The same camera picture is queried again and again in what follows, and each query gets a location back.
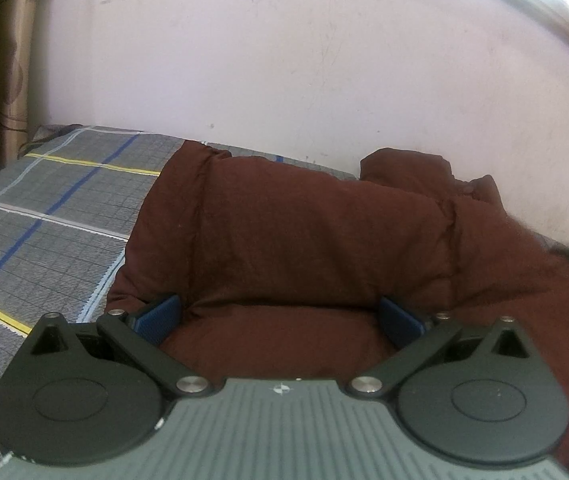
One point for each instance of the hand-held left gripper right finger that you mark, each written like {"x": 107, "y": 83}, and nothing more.
{"x": 398, "y": 324}

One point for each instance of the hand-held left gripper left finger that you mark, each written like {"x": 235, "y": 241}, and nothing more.
{"x": 157, "y": 321}

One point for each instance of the maroon padded jacket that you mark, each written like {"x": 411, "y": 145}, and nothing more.
{"x": 324, "y": 240}

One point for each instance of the grey plaid bed sheet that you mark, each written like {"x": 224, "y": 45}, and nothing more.
{"x": 44, "y": 240}

